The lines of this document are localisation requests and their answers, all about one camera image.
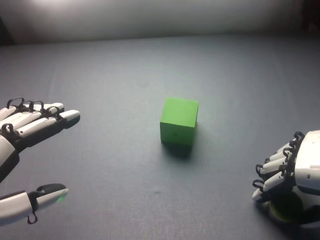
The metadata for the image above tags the green foam cube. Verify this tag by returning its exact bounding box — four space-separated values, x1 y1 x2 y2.
159 96 200 147

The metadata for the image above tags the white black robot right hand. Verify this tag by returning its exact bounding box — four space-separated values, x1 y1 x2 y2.
251 129 320 230

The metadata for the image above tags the grey table cloth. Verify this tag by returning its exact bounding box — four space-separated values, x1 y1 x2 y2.
0 33 320 240

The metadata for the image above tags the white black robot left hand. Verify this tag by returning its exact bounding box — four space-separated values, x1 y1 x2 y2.
0 96 81 225

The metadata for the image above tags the yellow-green ball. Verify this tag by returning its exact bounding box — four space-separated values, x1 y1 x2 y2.
269 191 305 223

